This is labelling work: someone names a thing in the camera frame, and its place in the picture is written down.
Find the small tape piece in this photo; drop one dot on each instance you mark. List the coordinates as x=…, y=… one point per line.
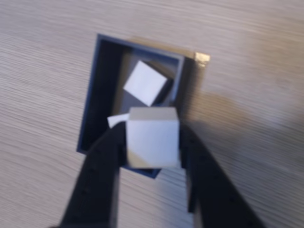
x=202, y=59

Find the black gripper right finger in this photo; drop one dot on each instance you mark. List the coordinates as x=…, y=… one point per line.
x=209, y=190

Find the black open box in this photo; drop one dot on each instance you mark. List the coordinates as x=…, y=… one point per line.
x=104, y=95

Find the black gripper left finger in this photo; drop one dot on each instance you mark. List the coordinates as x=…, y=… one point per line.
x=97, y=178

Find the white cube block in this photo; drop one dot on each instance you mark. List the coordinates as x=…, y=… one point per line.
x=145, y=83
x=152, y=140

